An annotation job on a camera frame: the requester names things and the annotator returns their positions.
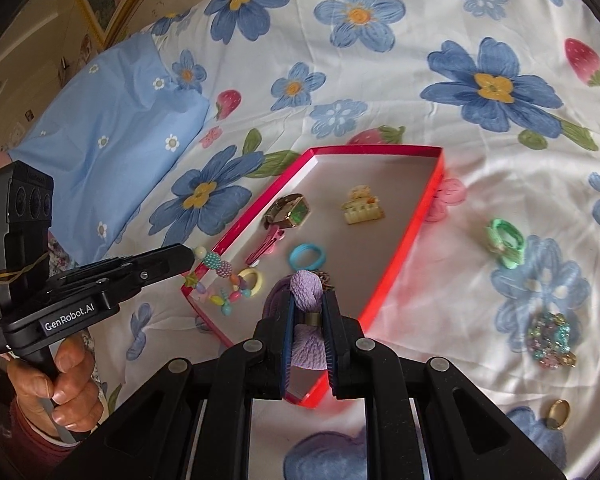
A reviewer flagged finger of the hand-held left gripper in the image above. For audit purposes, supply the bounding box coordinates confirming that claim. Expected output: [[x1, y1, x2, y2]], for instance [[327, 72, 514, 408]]
[[102, 243, 197, 294], [49, 256, 134, 292]]

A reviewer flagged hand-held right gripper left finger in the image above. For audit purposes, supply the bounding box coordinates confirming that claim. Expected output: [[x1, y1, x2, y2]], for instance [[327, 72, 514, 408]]
[[72, 295, 297, 480]]

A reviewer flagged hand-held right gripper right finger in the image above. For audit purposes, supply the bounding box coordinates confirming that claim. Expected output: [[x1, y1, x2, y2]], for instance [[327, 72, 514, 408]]
[[322, 294, 566, 480]]

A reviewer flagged colourful beaded bracelet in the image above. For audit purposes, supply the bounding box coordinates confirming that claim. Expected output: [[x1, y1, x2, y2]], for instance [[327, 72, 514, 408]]
[[182, 245, 253, 317]]

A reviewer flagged purple shell charm with chain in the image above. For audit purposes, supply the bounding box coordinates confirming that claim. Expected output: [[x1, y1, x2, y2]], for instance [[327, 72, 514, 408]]
[[265, 269, 337, 373]]

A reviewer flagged pale yellow ring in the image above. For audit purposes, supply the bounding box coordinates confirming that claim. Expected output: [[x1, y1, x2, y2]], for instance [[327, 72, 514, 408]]
[[236, 268, 265, 298]]

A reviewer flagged blue hair tie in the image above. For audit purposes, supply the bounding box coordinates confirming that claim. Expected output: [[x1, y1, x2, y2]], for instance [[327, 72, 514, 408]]
[[288, 243, 327, 272]]

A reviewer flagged pink hair clip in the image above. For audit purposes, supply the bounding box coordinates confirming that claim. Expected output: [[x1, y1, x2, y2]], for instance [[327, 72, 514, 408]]
[[244, 225, 286, 267]]

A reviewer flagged gold wrist watch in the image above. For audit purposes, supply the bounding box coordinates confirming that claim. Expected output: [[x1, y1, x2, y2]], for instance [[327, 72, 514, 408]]
[[262, 193, 312, 231]]

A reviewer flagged red shallow box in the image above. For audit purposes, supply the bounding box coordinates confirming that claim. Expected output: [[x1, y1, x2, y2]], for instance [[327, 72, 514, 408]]
[[180, 145, 447, 408]]

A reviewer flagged yellow claw hair clip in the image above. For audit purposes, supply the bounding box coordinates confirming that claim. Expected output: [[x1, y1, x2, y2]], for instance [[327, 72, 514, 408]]
[[342, 185, 385, 225]]

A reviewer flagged person's left hand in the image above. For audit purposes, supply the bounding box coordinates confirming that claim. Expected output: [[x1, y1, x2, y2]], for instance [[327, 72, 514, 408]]
[[7, 335, 105, 433]]

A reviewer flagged light blue flower pillow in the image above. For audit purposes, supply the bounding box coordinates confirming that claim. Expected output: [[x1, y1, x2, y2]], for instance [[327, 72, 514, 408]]
[[5, 35, 212, 266]]

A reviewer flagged blue floral white quilt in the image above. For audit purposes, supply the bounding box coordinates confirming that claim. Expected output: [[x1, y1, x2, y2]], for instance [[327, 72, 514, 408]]
[[55, 0, 600, 480]]

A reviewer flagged mint green hair tie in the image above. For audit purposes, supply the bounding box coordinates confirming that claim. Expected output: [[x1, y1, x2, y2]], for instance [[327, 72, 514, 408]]
[[485, 218, 528, 268]]

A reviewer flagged pastel rhinestone bracelet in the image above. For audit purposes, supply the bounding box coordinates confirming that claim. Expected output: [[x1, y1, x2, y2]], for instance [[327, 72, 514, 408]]
[[527, 312, 577, 370]]

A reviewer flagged gold ring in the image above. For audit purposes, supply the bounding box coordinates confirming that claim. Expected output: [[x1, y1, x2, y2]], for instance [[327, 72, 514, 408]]
[[545, 399, 572, 431]]

